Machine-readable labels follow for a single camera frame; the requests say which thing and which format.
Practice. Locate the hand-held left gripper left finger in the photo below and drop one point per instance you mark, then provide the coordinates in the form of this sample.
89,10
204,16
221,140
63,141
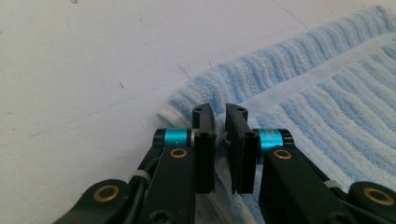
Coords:
205,155

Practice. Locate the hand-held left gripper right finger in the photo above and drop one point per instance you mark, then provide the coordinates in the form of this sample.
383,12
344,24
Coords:
243,161

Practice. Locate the light blue striped towel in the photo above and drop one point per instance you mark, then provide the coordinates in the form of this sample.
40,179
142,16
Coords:
311,93

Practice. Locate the white grid mat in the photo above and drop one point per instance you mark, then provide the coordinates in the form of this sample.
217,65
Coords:
77,62

